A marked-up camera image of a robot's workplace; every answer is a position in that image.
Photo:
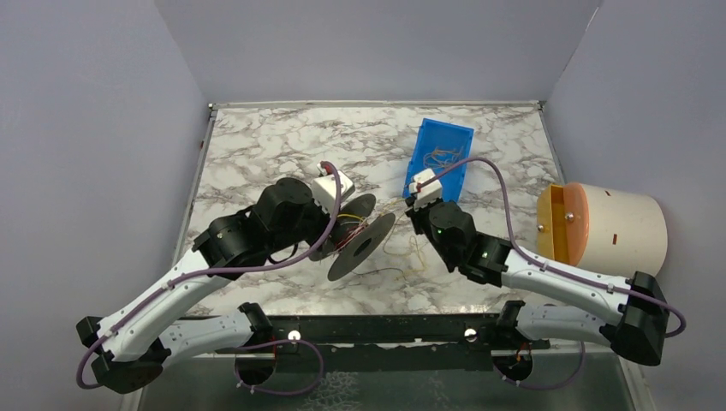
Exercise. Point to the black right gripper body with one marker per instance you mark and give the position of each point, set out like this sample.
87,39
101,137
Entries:
418,214

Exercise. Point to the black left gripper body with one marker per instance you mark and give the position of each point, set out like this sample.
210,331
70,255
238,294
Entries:
328,223

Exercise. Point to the grey perforated cable spool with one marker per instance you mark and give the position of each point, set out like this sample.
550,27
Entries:
364,235

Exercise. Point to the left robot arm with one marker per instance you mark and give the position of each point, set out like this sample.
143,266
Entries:
128,349

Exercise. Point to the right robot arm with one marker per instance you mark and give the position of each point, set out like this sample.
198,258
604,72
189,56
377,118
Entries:
626,314

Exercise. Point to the blue plastic bin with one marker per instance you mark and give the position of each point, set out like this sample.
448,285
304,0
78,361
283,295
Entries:
438,145

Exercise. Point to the yellow and cream cylinder fixture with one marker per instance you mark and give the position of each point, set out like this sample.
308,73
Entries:
601,229

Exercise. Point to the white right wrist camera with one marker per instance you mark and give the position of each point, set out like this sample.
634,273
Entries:
426,188

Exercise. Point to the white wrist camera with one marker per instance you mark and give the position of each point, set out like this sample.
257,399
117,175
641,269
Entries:
324,188
426,188

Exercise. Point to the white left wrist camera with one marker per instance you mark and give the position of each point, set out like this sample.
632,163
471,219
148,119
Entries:
324,188

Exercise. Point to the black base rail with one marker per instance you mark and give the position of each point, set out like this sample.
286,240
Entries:
380,343

